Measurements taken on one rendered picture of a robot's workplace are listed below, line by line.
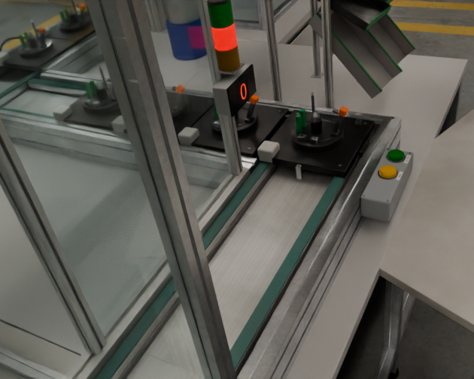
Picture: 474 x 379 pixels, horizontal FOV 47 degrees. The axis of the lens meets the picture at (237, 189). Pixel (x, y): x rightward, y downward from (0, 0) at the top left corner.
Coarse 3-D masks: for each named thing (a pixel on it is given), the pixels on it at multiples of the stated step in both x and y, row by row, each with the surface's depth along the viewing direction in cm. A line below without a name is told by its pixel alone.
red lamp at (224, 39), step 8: (232, 24) 116; (216, 32) 115; (224, 32) 115; (232, 32) 116; (216, 40) 117; (224, 40) 116; (232, 40) 117; (216, 48) 118; (224, 48) 117; (232, 48) 118
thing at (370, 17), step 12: (336, 0) 144; (348, 0) 151; (360, 0) 152; (372, 0) 152; (336, 12) 146; (348, 12) 144; (360, 12) 148; (372, 12) 150; (384, 12) 148; (360, 24) 144; (372, 24) 146
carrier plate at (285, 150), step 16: (288, 128) 153; (352, 128) 149; (368, 128) 148; (288, 144) 147; (352, 144) 143; (272, 160) 144; (288, 160) 141; (304, 160) 140; (320, 160) 139; (336, 160) 138; (352, 160) 138
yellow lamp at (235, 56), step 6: (234, 48) 118; (216, 54) 120; (222, 54) 118; (228, 54) 118; (234, 54) 119; (222, 60) 119; (228, 60) 119; (234, 60) 119; (222, 66) 120; (228, 66) 120; (234, 66) 120
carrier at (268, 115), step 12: (264, 108) 163; (276, 108) 162; (240, 120) 156; (252, 120) 155; (264, 120) 158; (276, 120) 157; (240, 132) 153; (252, 132) 154; (264, 132) 153; (240, 144) 150; (252, 144) 149; (252, 156) 146
